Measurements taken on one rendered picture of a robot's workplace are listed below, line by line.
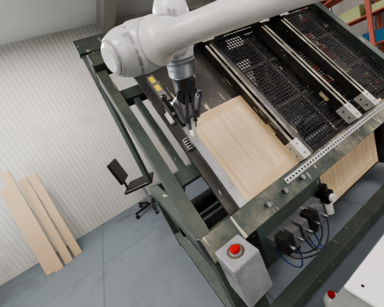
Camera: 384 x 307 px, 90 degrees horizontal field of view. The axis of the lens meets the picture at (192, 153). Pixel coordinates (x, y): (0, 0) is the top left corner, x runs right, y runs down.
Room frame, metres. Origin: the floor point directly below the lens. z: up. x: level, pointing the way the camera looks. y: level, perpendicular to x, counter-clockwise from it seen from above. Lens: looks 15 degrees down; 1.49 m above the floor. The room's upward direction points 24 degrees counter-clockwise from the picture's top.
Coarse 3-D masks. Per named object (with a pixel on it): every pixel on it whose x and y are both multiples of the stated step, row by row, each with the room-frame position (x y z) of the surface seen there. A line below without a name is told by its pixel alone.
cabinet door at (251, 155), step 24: (240, 96) 1.29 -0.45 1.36; (216, 120) 1.17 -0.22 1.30; (240, 120) 1.18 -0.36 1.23; (216, 144) 1.07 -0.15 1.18; (240, 144) 1.08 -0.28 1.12; (264, 144) 1.08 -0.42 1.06; (240, 168) 0.99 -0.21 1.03; (264, 168) 0.99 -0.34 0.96; (288, 168) 0.99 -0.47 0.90; (240, 192) 0.90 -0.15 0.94
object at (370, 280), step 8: (376, 248) 0.50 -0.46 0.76; (368, 256) 0.49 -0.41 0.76; (376, 256) 0.48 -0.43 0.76; (368, 264) 0.47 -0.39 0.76; (376, 264) 0.46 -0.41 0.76; (360, 272) 0.46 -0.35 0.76; (368, 272) 0.45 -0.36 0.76; (376, 272) 0.44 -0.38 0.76; (352, 280) 0.44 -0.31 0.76; (360, 280) 0.44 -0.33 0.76; (368, 280) 0.43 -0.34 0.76; (376, 280) 0.42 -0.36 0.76; (352, 288) 0.42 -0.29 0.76; (360, 288) 0.42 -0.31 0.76; (368, 288) 0.41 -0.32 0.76; (376, 288) 0.40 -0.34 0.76; (360, 296) 0.40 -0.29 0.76; (368, 296) 0.39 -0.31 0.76; (376, 296) 0.38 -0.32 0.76; (376, 304) 0.37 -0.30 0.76
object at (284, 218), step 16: (304, 192) 0.89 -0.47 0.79; (320, 192) 0.88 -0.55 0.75; (288, 208) 0.84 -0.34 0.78; (304, 208) 0.81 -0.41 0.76; (320, 208) 0.78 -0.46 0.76; (272, 224) 0.80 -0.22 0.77; (288, 224) 0.76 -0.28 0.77; (304, 224) 0.73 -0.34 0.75; (320, 224) 0.72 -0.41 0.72; (272, 240) 0.74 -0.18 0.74; (288, 240) 0.69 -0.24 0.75; (304, 240) 0.68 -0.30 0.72; (320, 240) 0.75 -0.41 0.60; (272, 256) 0.77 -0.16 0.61
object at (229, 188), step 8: (152, 88) 1.28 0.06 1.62; (168, 96) 1.23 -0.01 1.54; (168, 112) 1.20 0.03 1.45; (176, 120) 1.13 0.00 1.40; (184, 128) 1.10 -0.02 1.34; (192, 136) 1.07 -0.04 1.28; (200, 144) 1.04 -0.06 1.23; (200, 152) 1.01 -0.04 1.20; (208, 152) 1.01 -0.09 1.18; (208, 160) 0.98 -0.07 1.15; (208, 168) 0.99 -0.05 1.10; (216, 168) 0.96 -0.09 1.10; (216, 176) 0.93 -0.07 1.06; (224, 176) 0.93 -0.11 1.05; (224, 184) 0.90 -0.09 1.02; (232, 184) 0.91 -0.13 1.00; (232, 192) 0.88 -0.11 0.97; (232, 200) 0.87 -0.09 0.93; (240, 200) 0.85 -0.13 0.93
